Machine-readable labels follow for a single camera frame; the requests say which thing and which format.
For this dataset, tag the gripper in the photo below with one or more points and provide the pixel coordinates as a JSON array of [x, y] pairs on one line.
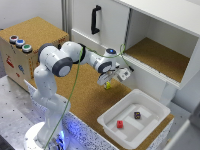
[[110, 75]]

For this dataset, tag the yellow block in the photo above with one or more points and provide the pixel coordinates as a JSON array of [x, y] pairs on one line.
[[108, 85]]

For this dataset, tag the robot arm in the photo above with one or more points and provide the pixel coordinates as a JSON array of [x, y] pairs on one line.
[[53, 63]]

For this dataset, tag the purple block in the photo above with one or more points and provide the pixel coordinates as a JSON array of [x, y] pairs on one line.
[[137, 115]]

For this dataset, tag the pink block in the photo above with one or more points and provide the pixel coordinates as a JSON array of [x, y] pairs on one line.
[[119, 124]]

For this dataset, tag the white plastic box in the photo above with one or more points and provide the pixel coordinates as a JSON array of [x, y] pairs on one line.
[[133, 118]]

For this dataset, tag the white sliding door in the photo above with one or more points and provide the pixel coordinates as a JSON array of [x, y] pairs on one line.
[[106, 23]]

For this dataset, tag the white cabinet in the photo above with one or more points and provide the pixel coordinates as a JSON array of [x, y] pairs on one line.
[[160, 50]]

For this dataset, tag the green button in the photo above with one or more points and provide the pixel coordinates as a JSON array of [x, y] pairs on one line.
[[26, 47]]

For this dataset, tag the wooden drawer box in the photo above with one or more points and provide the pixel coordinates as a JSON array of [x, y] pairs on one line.
[[25, 50]]

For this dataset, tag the blue button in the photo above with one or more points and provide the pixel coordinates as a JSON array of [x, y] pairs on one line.
[[20, 42]]

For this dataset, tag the red button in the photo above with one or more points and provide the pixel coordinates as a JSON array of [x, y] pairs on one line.
[[14, 39]]

